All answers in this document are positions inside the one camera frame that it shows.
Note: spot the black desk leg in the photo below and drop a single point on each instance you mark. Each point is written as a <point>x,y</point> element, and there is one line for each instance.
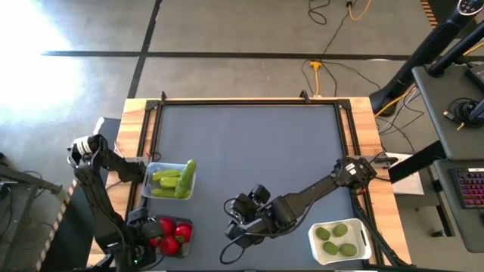
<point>416,162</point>

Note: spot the dark grey box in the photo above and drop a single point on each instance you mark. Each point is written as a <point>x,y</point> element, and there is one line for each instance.
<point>110,130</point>

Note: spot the black stand legs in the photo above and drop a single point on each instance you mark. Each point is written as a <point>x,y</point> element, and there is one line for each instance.
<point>26,177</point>

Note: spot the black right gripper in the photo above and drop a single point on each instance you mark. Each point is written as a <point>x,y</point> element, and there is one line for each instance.
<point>261,226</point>

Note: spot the backlit black keyboard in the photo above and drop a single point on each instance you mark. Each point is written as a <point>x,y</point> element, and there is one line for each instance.
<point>469,187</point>

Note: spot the white plastic basket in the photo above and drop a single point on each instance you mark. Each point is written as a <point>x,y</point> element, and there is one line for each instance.
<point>359,226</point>

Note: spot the long dark green cucumber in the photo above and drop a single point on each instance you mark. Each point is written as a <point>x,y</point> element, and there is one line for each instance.
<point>185,179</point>

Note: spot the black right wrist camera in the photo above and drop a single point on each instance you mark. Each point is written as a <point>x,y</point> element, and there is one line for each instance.
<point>244,206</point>

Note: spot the grey table mat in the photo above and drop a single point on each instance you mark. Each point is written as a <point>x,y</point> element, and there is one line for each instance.
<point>249,151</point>

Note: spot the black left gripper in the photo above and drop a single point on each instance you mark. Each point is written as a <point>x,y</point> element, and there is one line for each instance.
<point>141,249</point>

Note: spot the clear plastic bin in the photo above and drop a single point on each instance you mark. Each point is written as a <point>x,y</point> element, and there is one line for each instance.
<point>188,249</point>
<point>148,170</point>

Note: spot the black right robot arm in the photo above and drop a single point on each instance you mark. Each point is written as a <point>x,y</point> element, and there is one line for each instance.
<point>314,189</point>

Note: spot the white flat box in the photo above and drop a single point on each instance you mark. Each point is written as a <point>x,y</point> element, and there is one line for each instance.
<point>410,185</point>

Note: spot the black keyboard shelf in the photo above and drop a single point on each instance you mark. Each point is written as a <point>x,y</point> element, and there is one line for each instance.
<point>442,211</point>

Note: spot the black side desk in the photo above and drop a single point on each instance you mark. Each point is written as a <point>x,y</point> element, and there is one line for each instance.
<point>442,124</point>

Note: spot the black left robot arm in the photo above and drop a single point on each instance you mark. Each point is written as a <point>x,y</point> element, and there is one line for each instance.
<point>94,189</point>

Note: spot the black smooth pole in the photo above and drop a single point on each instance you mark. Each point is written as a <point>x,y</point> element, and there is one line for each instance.
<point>457,49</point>

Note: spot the black floor mat striped edge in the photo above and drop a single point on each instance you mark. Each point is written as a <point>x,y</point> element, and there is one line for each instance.
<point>64,234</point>

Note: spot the black ribbed stand pole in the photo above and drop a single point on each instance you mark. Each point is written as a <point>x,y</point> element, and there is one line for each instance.
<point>427,49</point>

